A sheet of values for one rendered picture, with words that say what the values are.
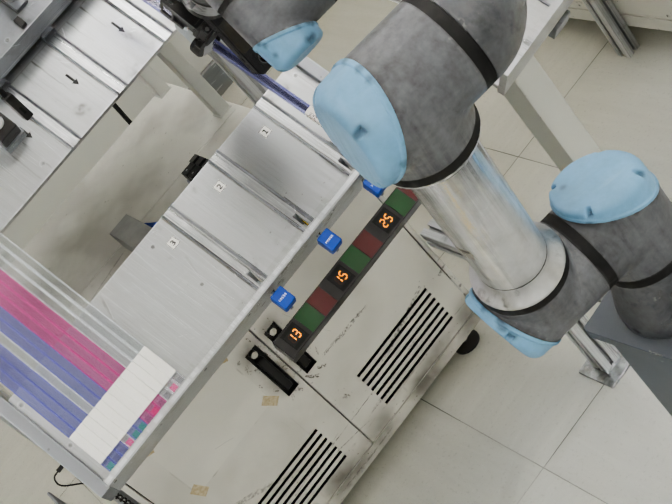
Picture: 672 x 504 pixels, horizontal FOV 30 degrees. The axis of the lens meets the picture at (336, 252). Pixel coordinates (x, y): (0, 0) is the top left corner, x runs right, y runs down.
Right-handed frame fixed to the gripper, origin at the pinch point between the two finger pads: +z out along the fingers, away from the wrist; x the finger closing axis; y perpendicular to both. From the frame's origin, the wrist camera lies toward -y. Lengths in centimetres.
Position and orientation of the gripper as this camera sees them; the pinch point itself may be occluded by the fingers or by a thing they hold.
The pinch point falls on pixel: (213, 43)
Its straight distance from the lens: 184.4
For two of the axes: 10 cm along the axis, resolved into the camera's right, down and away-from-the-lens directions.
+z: -1.5, 1.2, 9.8
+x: -6.1, 7.7, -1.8
